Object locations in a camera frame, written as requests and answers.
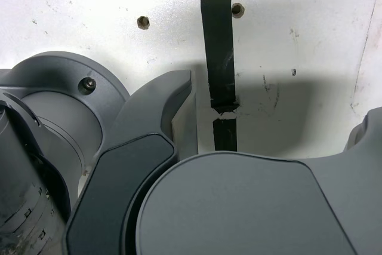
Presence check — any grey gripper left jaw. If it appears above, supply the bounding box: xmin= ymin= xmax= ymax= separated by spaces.
xmin=64 ymin=69 xmax=198 ymax=255

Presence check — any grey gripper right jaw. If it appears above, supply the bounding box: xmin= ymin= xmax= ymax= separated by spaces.
xmin=125 ymin=106 xmax=382 ymax=255

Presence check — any black tape strip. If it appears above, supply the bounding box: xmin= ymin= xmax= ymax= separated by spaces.
xmin=199 ymin=0 xmax=241 ymax=152

